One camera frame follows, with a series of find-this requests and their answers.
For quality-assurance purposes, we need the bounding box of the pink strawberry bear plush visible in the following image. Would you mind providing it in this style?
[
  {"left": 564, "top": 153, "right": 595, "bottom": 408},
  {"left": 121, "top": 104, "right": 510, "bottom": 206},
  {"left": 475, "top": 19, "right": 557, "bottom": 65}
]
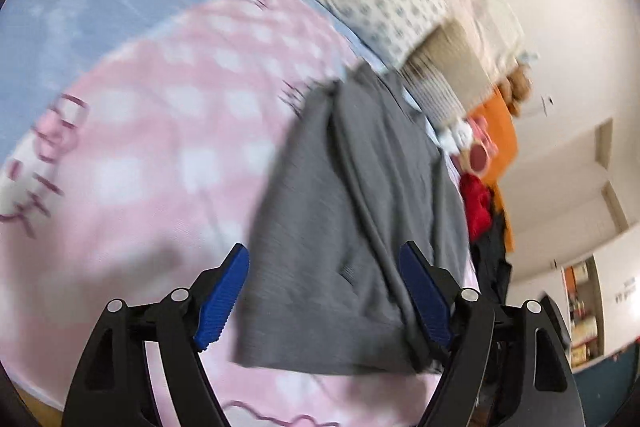
[{"left": 459, "top": 117, "right": 499, "bottom": 178}]

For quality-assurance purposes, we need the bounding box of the small white lamb plush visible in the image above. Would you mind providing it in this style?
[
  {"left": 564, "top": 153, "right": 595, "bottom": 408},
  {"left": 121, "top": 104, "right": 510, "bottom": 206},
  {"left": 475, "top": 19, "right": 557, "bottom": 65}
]
[{"left": 436, "top": 119, "right": 474, "bottom": 156}]

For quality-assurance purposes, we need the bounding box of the grey zip-up sweatshirt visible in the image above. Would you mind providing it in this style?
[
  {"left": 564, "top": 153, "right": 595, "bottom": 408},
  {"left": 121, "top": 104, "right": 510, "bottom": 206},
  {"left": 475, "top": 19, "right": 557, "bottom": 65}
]
[{"left": 234, "top": 65, "right": 469, "bottom": 375}]

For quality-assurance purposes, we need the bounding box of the beige patchwork pillow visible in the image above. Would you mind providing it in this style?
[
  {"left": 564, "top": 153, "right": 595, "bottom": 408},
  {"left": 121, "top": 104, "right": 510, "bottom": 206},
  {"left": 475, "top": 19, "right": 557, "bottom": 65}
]
[{"left": 399, "top": 20, "right": 492, "bottom": 129}]

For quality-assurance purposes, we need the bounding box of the brown teddy bear plush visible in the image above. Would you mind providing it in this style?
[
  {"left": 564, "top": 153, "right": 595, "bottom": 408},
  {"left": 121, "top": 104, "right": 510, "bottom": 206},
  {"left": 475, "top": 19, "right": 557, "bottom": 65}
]
[{"left": 497, "top": 65, "right": 533, "bottom": 117}]

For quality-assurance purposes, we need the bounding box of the black garment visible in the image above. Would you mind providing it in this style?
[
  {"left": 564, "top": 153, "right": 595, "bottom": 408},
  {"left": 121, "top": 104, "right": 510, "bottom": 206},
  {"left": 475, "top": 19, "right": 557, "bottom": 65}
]
[{"left": 471, "top": 188, "right": 512, "bottom": 305}]

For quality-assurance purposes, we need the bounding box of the red garment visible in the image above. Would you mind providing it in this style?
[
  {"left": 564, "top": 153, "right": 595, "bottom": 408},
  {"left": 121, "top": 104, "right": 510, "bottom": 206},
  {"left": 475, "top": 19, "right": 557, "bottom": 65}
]
[{"left": 459, "top": 173, "right": 492, "bottom": 243}]

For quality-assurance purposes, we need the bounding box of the white wardrobe with shelf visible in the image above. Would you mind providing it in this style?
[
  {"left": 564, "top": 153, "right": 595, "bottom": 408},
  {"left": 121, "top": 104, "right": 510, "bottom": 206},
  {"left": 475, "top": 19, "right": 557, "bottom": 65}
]
[{"left": 565, "top": 225, "right": 639, "bottom": 373}]

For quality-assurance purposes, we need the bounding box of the pink checkered Hello Kitty blanket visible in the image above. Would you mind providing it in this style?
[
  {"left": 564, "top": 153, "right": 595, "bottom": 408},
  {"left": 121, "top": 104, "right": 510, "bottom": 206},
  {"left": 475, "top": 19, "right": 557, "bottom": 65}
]
[{"left": 0, "top": 0, "right": 482, "bottom": 427}]

